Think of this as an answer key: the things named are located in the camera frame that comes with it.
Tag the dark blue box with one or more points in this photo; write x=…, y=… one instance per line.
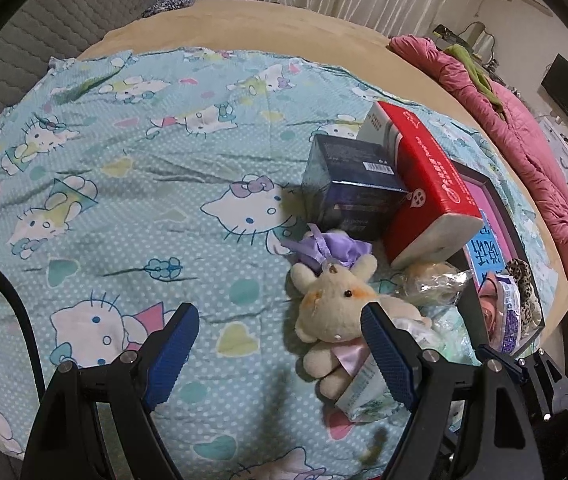
x=349, y=185

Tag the grey quilted headboard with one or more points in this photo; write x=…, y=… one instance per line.
x=64, y=25

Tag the pink quilt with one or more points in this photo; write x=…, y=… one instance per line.
x=539, y=170

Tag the pink book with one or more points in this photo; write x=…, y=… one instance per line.
x=481, y=200

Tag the red tissue pack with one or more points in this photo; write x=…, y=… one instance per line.
x=429, y=185

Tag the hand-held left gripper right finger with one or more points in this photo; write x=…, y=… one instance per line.
x=386, y=355

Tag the green cloth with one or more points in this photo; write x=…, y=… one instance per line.
x=479, y=80

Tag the leopard print scrunchie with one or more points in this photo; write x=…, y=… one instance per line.
x=524, y=290

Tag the dark cardboard tray box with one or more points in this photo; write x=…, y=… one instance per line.
x=511, y=232

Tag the beige squishy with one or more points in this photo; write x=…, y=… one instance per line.
x=429, y=280

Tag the cartoon cat printed blanket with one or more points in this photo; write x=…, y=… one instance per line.
x=114, y=210

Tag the cluttered side table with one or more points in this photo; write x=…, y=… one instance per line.
x=444, y=31

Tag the beige bed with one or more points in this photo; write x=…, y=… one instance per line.
x=289, y=25

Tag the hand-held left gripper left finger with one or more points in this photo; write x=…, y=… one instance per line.
x=174, y=355

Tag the white drawer cabinet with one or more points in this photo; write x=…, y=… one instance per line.
x=561, y=150

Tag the white purple wipes packet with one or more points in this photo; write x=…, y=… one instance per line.
x=506, y=320

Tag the salmon pink plush item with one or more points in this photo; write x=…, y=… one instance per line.
x=489, y=310

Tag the beige bear plush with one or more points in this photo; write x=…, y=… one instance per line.
x=324, y=305

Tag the arched table mirror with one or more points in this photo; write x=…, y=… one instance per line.
x=479, y=40

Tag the green printed tissue packet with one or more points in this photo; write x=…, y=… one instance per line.
x=364, y=390
x=439, y=332

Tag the dark patterned cloth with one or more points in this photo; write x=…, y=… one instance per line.
x=169, y=4

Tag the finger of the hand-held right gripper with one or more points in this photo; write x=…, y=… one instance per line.
x=539, y=385

